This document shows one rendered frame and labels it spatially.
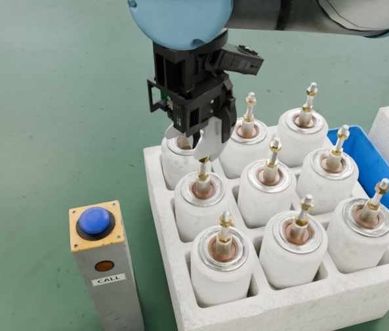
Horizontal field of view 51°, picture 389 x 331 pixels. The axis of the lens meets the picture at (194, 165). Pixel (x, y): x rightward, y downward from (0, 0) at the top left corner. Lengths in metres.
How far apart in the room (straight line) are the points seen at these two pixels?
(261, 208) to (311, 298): 0.16
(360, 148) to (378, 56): 0.59
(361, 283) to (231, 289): 0.21
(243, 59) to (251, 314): 0.37
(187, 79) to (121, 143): 0.68
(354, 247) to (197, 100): 0.35
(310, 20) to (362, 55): 1.25
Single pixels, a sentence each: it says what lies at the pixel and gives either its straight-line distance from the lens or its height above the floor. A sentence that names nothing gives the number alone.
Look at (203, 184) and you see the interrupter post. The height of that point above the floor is 0.28.
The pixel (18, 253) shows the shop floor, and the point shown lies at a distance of 0.98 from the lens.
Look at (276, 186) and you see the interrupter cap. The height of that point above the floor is 0.25.
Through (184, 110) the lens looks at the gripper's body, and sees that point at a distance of 0.49.
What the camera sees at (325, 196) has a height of 0.22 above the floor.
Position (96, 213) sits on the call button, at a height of 0.33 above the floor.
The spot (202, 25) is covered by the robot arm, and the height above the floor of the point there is 0.63.
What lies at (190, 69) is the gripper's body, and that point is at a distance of 0.47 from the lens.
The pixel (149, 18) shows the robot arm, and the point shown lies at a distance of 0.31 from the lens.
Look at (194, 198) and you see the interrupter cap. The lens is 0.67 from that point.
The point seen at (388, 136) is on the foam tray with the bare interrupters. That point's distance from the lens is 1.03.
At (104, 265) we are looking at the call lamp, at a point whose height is 0.27.
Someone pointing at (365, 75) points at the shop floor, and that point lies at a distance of 1.47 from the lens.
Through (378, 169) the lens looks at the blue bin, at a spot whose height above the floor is 0.09.
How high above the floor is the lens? 0.78
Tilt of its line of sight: 47 degrees down
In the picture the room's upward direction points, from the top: straight up
